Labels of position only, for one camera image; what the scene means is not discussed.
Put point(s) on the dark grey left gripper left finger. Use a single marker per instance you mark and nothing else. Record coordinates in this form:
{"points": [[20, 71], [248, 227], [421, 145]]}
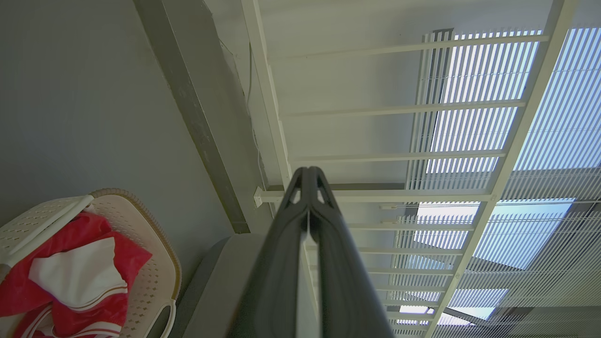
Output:
{"points": [[277, 263]]}

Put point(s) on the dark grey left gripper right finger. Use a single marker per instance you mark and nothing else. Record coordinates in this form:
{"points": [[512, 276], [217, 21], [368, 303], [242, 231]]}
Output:
{"points": [[342, 272]]}

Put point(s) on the cream perforated plastic laundry basket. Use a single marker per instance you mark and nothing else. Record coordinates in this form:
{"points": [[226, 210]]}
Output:
{"points": [[152, 263]]}

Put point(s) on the raised grey concrete step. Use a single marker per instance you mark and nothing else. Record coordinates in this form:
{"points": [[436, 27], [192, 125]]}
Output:
{"points": [[197, 117]]}

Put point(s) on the white metal railing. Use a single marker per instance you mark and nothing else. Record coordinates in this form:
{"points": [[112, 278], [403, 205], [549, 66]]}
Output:
{"points": [[270, 94]]}

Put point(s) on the red and white sports garment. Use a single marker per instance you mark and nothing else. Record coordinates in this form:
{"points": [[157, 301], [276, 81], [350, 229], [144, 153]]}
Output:
{"points": [[70, 277]]}

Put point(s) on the white slatted window blinds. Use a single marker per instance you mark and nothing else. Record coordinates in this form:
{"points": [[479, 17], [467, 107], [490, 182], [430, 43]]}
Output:
{"points": [[488, 70]]}

